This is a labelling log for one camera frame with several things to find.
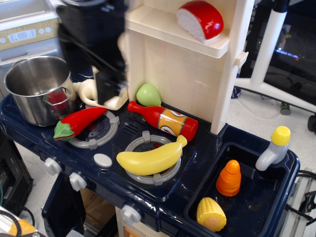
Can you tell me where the grey yellow toy faucet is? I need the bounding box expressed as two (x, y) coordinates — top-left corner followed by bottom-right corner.
(255, 126), (291, 171)

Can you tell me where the orange toy carrot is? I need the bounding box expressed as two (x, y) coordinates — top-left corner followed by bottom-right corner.
(216, 160), (241, 197)

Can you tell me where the right grey stove burner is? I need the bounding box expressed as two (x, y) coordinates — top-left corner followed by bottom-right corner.
(125, 131), (183, 186)

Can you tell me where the grey stove burner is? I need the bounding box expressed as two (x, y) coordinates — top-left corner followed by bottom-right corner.
(69, 111), (120, 150)
(125, 131), (183, 186)

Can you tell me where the left grey stove burner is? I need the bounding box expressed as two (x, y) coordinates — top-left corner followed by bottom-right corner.
(69, 111), (120, 150)

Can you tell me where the red toy ketchup bottle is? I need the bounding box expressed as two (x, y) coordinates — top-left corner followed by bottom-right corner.
(127, 101), (198, 142)

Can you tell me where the stainless steel pot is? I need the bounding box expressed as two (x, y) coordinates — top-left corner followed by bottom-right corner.
(4, 56), (77, 126)

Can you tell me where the yellow sponge piece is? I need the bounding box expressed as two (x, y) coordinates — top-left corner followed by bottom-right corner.
(8, 219), (36, 236)

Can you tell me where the grey appliance with panel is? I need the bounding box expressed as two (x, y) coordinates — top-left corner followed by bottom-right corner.
(0, 0), (62, 68)

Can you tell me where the cream toy milk jug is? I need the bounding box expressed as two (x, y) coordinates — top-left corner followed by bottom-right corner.
(73, 79), (128, 111)

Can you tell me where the middle grey stove knob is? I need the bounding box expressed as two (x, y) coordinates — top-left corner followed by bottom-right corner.
(69, 172), (87, 192)

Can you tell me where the white stand frame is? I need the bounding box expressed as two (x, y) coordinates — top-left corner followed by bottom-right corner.
(235, 0), (316, 113)

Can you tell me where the right grey stove knob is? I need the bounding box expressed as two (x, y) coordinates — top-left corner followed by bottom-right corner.
(121, 205), (141, 225)

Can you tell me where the black computer case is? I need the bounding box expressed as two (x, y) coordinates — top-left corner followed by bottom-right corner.
(0, 133), (33, 216)

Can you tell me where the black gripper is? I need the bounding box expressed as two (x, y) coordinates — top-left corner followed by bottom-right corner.
(56, 0), (127, 105)

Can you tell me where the grey oval stove button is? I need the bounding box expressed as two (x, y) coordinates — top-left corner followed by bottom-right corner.
(93, 153), (113, 168)

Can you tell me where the navy toy kitchen counter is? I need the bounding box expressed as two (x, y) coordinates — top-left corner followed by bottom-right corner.
(0, 95), (300, 237)

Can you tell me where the green toy pear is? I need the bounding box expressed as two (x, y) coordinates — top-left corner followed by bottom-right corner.
(136, 83), (161, 106)

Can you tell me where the yellow toy corn cob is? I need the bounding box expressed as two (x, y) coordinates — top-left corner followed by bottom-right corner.
(196, 197), (227, 232)

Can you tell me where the yellow toy banana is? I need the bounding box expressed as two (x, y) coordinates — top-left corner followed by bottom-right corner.
(117, 135), (188, 176)

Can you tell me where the cream toy kitchen shelf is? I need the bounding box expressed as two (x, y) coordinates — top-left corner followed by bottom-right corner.
(123, 0), (254, 134)

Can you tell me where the red toy cheese wedge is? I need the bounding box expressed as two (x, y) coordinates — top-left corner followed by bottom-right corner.
(176, 0), (224, 43)

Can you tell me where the grey stove knob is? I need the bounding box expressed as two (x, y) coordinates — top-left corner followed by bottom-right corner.
(69, 172), (87, 192)
(44, 158), (62, 176)
(121, 205), (141, 225)

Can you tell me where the red toy chili pepper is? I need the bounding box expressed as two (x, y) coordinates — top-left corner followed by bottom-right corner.
(53, 107), (107, 141)

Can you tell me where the left grey stove knob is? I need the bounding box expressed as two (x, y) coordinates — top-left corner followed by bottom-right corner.
(44, 158), (62, 176)

